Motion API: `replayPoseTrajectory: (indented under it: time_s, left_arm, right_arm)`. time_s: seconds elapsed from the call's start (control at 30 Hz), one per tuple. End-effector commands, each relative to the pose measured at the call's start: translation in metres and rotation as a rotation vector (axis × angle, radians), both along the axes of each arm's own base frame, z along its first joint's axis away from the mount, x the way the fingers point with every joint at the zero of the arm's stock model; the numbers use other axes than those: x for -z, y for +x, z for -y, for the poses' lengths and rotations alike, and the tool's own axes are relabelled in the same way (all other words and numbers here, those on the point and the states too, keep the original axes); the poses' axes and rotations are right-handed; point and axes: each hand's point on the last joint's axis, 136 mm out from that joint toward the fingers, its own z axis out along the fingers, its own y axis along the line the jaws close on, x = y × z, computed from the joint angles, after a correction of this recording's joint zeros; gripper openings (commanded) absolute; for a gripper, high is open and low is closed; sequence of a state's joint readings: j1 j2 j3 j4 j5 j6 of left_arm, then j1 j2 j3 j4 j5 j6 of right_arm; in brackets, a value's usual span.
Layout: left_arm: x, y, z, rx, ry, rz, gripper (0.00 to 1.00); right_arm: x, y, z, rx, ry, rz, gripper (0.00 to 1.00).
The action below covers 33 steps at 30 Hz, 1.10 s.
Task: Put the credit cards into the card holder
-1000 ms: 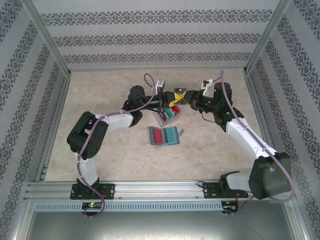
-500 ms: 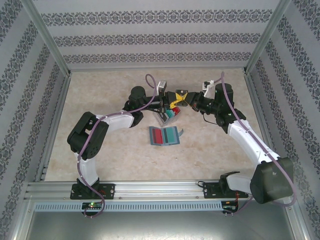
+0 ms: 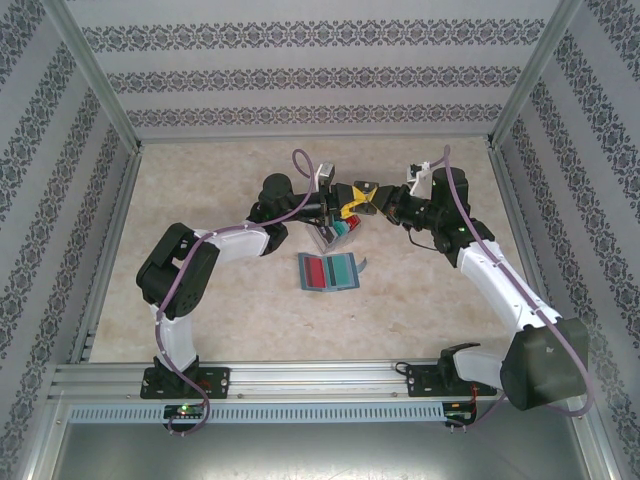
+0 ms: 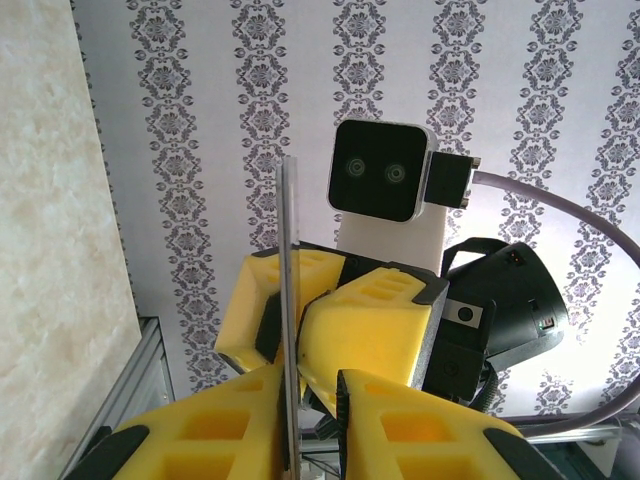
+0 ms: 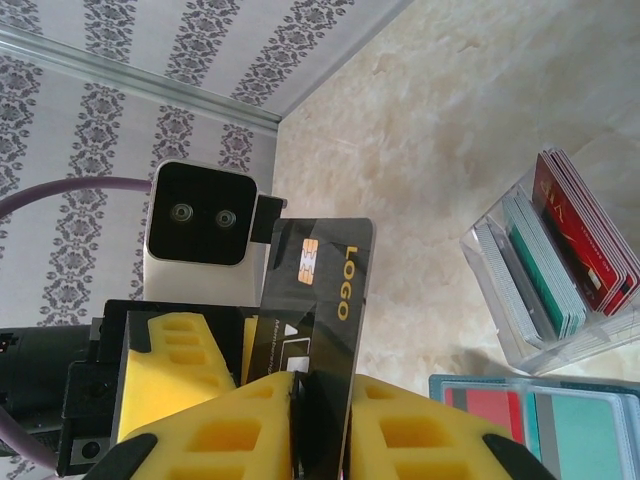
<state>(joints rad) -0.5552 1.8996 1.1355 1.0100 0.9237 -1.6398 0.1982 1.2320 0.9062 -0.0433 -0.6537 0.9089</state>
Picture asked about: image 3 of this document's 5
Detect aluminium frame post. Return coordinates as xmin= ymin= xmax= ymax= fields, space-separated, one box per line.
xmin=486 ymin=0 xmax=585 ymax=150
xmin=42 ymin=0 xmax=145 ymax=152

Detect steel sheet panel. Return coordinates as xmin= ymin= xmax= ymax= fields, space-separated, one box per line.
xmin=29 ymin=422 xmax=619 ymax=480

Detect aluminium side rail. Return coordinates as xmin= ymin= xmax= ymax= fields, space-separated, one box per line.
xmin=487 ymin=144 xmax=570 ymax=359
xmin=69 ymin=148 xmax=145 ymax=364

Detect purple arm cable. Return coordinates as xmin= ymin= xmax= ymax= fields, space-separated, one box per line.
xmin=412 ymin=143 xmax=595 ymax=434
xmin=153 ymin=148 xmax=325 ymax=437

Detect small circuit board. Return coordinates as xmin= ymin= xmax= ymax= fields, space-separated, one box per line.
xmin=163 ymin=403 xmax=207 ymax=420
xmin=443 ymin=399 xmax=477 ymax=420

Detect thin black right gripper wire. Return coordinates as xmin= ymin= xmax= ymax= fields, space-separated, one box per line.
xmin=406 ymin=226 xmax=437 ymax=250

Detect blue card holder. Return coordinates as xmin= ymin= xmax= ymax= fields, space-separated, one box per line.
xmin=297 ymin=251 xmax=369 ymax=293

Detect slotted grey cable duct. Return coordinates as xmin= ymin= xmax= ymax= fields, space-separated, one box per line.
xmin=67 ymin=403 xmax=447 ymax=424

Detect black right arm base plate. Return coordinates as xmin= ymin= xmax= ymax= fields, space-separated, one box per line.
xmin=407 ymin=364 xmax=499 ymax=399

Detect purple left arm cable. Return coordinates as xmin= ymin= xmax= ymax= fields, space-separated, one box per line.
xmin=153 ymin=148 xmax=325 ymax=437

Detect aluminium mounting rail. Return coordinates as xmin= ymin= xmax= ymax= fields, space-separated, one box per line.
xmin=47 ymin=360 xmax=589 ymax=402

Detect red credit card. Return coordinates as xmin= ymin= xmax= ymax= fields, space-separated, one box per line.
xmin=302 ymin=256 xmax=326 ymax=286

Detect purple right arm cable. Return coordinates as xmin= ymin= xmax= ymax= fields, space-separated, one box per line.
xmin=412 ymin=143 xmax=595 ymax=434

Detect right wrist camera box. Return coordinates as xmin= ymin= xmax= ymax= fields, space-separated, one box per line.
xmin=406 ymin=159 xmax=432 ymax=197

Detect clear acrylic card box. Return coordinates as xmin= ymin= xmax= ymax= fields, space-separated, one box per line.
xmin=305 ymin=212 xmax=364 ymax=257

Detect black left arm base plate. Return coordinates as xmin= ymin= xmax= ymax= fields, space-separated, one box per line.
xmin=141 ymin=367 xmax=232 ymax=401

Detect teal credit card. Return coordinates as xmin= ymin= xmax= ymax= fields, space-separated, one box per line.
xmin=329 ymin=255 xmax=358 ymax=287

